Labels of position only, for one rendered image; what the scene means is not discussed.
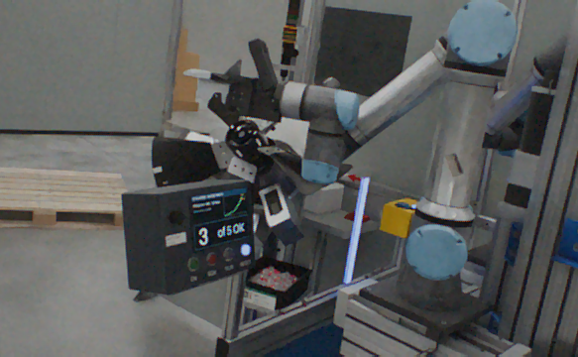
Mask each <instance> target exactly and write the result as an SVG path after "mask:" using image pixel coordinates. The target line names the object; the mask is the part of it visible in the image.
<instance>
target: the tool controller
mask: <svg viewBox="0 0 578 357"><path fill-rule="evenodd" d="M121 201H122V214H123V227H124V240H125V253H126V266H127V279H128V288H129V290H135V291H142V292H148V293H155V294H163V295H168V294H171V293H174V292H178V291H181V290H184V289H188V288H194V287H197V286H198V285H201V284H204V283H207V282H210V281H217V280H218V279H221V278H224V277H227V276H230V275H233V274H237V273H240V271H244V270H247V269H250V268H253V267H255V266H256V255H255V238H254V223H253V207H252V192H251V181H250V180H248V179H211V180H203V181H196V182H189V183H181V184H174V185H167V187H160V188H152V189H145V190H138V191H130V192H124V193H122V194H121ZM207 222H211V229H212V244H213V247H210V248H206V249H203V250H199V251H195V244H194V229H193V225H198V224H202V223H207ZM242 244H248V245H249V247H250V253H249V255H248V256H242V255H241V254H240V247H241V245H242ZM227 248H231V249H232V250H233V253H234V255H233V258H232V260H230V261H226V260H225V258H224V252H225V250H226V249H227ZM208 253H215V254H216V255H217V262H216V264H215V265H212V266H209V265H208V264H207V263H206V256H207V255H208ZM192 257H195V258H197V259H198V262H199V265H198V268H197V269H196V270H195V271H192V270H190V269H189V267H188V261H189V259H190V258H192Z"/></svg>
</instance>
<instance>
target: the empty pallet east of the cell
mask: <svg viewBox="0 0 578 357"><path fill-rule="evenodd" d="M124 192H128V191H127V189H126V184H124V181H123V180H122V177H121V174H107V173H90V172H71V171H51V170H33V169H14V168H0V209H17V210H34V212H33V221H6V220H0V227H8V228H15V227H31V228H56V229H99V230H124V227H123V214H122V201H121V194H122V193H124ZM57 211H82V212H112V214H113V223H84V222H57Z"/></svg>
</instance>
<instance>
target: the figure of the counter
mask: <svg viewBox="0 0 578 357"><path fill-rule="evenodd" d="M193 229H194V244H195V251H199V250H203V249H206V248H210V247H213V244H212V229H211V222H207V223H202V224H198V225H193Z"/></svg>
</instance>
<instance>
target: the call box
mask: <svg viewBox="0 0 578 357"><path fill-rule="evenodd" d="M400 201H402V202H405V203H408V207H410V206H413V205H416V204H417V203H418V201H416V200H413V199H409V198H405V199H401V200H397V201H394V202H390V203H386V204H385V208H383V213H382V219H381V225H380V230H382V231H386V232H389V233H392V234H394V235H397V236H400V237H403V238H408V236H409V232H410V227H412V223H413V218H414V212H415V210H412V209H408V207H400V206H397V202H400Z"/></svg>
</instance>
